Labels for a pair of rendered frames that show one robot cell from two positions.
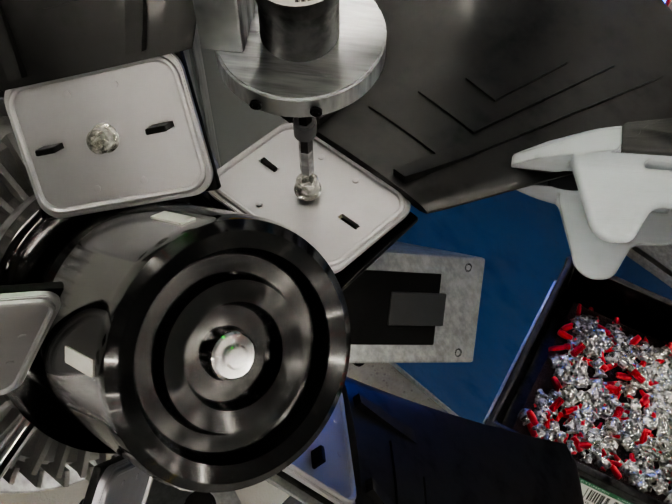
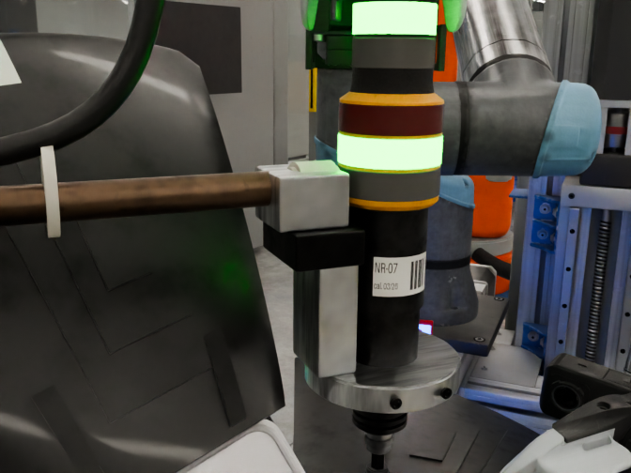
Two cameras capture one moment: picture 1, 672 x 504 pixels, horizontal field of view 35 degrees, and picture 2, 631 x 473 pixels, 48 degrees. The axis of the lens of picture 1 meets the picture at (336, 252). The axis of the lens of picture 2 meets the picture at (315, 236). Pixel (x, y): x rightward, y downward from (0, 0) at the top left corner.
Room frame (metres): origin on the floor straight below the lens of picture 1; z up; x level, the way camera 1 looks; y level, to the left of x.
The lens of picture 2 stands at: (0.07, 0.20, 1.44)
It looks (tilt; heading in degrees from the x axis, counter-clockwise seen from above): 15 degrees down; 328
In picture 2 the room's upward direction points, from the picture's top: 1 degrees clockwise
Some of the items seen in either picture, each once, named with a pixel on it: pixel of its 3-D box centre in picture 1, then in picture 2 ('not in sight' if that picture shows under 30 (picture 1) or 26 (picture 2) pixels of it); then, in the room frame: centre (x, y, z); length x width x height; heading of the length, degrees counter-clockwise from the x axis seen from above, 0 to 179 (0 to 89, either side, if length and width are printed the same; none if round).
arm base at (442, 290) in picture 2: not in sight; (431, 280); (0.88, -0.54, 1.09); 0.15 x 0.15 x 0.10
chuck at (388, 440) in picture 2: not in sight; (378, 426); (0.30, 0.01, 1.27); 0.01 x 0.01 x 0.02
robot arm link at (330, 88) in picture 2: not in sight; (383, 129); (0.52, -0.16, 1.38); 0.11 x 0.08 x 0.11; 56
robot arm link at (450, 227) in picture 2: not in sight; (431, 208); (0.88, -0.53, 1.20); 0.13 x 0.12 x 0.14; 56
